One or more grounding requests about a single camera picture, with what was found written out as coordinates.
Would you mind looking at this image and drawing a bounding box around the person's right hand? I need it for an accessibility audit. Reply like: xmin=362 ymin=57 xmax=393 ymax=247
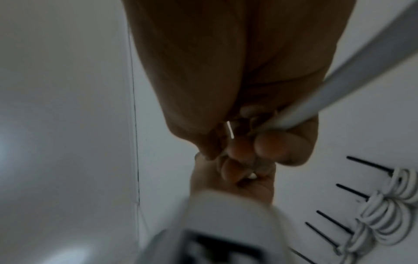
xmin=122 ymin=0 xmax=357 ymax=167

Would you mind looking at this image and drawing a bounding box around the long white cable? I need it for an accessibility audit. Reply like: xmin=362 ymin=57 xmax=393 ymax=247
xmin=248 ymin=0 xmax=418 ymax=180

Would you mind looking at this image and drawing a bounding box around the person's left hand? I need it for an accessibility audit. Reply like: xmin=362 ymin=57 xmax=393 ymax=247
xmin=190 ymin=152 xmax=277 ymax=207

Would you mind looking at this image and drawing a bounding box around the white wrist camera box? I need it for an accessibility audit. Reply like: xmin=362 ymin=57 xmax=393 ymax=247
xmin=137 ymin=189 xmax=290 ymax=264

